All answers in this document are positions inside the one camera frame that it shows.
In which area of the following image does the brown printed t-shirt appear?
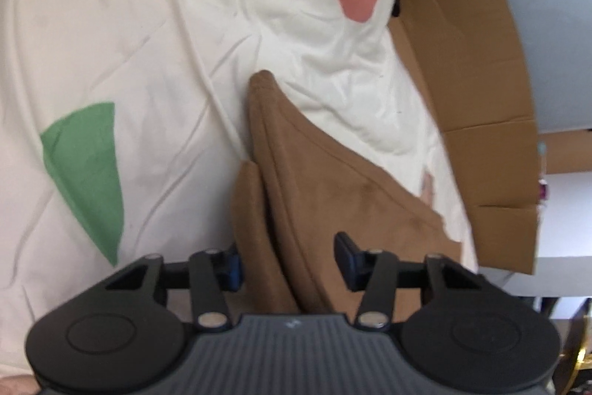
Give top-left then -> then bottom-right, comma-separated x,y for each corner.
231,71 -> 461,317

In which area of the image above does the purple white detergent bag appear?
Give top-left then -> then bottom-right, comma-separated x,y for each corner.
539,177 -> 549,204

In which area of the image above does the cream bear print blanket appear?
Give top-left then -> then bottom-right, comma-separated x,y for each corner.
1,0 -> 477,378

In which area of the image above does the flattened brown cardboard box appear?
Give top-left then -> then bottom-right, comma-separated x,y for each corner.
389,0 -> 540,274

